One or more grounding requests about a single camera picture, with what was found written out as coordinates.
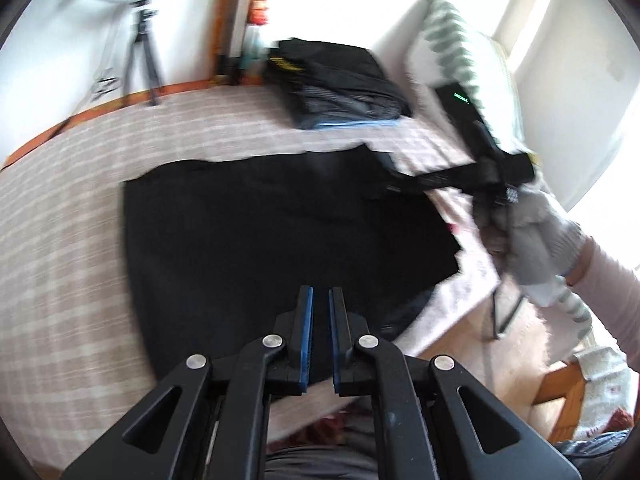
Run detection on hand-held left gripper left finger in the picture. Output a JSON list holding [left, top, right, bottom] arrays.
[[60, 285, 315, 480]]

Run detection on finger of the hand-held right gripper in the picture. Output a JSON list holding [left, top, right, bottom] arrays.
[[385, 165, 482, 197]]

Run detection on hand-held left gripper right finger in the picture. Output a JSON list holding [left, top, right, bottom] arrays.
[[328, 286, 583, 480]]

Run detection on black pants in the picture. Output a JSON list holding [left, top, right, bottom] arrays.
[[122, 144, 463, 383]]

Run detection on person's right forearm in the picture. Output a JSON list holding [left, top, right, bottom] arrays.
[[565, 235, 640, 376]]

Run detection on person's right hand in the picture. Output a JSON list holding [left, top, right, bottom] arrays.
[[472, 180, 587, 307]]

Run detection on thin striped beige pillow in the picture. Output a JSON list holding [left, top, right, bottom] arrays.
[[485, 35, 526, 147]]

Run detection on light blue folded garment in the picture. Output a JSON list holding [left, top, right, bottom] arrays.
[[320, 119, 401, 131]]

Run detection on green patterned white pillow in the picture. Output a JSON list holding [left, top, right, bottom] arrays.
[[405, 0, 526, 156]]

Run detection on grey folded garment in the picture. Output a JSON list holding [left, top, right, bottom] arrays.
[[290, 87, 408, 128]]

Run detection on black folded garment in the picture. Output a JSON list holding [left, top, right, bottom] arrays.
[[263, 37, 412, 111]]

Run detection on black metal bed leg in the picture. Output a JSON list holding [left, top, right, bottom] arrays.
[[492, 280, 526, 342]]

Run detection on wooden stool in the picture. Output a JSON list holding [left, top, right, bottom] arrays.
[[532, 360, 592, 442]]

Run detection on plaid beige blanket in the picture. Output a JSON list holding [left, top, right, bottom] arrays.
[[0, 82, 501, 471]]

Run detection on folded metallic tripod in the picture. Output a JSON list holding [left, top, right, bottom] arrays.
[[215, 0, 256, 86]]

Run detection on white patterned cloth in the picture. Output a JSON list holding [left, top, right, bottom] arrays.
[[574, 347, 637, 432]]

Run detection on black tripod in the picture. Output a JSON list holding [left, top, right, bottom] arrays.
[[120, 0, 166, 107]]

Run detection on black power cable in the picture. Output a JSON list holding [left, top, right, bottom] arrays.
[[92, 70, 124, 99]]

